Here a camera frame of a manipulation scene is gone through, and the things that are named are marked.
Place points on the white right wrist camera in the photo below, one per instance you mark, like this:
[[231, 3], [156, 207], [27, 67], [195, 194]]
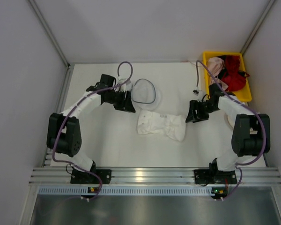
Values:
[[199, 94]]

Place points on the beige round laundry bag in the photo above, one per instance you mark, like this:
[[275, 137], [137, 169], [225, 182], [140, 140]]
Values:
[[229, 121]]

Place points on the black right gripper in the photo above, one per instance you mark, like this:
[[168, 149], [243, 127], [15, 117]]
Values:
[[200, 111]]

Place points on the red bra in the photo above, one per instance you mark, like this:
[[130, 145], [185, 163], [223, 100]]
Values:
[[231, 75]]

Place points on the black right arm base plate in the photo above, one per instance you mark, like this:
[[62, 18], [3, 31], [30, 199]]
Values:
[[207, 176]]

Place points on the perforated cable duct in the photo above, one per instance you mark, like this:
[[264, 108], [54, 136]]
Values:
[[131, 191]]

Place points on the aluminium frame rail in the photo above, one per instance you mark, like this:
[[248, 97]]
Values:
[[252, 176]]

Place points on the yellow plastic bin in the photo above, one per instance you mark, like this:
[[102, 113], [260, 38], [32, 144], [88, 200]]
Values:
[[244, 95]]

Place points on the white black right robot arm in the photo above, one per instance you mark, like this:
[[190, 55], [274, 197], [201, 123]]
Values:
[[251, 130]]

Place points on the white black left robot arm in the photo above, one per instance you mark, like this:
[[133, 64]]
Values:
[[64, 131]]

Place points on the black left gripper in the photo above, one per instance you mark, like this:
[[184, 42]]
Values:
[[121, 100]]

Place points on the white mesh laundry bag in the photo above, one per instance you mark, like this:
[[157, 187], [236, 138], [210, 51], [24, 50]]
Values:
[[145, 95]]

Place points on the pink bra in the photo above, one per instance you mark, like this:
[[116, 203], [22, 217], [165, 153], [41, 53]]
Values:
[[216, 66]]

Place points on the white bra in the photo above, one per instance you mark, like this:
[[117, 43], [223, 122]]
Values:
[[172, 126]]

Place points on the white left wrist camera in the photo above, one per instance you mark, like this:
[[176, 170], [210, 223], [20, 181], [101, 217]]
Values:
[[124, 86]]

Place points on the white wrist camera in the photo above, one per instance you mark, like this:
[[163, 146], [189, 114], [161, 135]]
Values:
[[124, 86], [199, 94]]

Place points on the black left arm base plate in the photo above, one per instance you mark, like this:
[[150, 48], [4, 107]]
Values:
[[79, 177]]

